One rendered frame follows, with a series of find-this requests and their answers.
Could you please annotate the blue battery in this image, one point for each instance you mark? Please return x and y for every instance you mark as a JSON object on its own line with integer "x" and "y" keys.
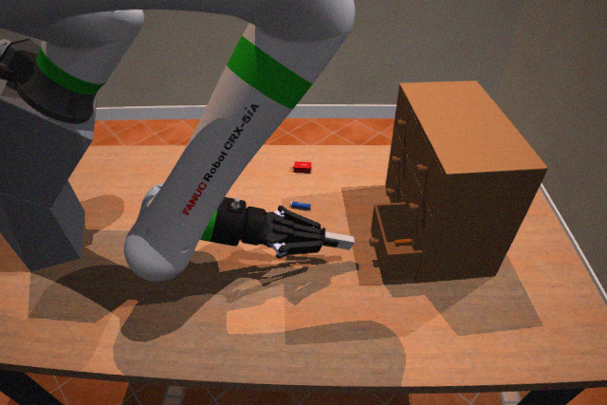
{"x": 300, "y": 205}

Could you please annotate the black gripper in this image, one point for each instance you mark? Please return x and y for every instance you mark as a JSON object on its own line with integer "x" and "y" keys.
{"x": 289, "y": 233}

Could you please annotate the brown wooden chest of drawers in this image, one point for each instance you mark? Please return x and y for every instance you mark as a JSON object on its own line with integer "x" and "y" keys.
{"x": 491, "y": 178}

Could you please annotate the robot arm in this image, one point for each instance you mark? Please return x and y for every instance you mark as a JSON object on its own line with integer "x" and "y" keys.
{"x": 282, "y": 52}

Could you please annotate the dark brown drawer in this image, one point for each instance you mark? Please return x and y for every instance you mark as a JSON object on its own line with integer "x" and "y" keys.
{"x": 393, "y": 188}
{"x": 431, "y": 176}
{"x": 417, "y": 201}
{"x": 405, "y": 118}
{"x": 392, "y": 221}
{"x": 402, "y": 163}

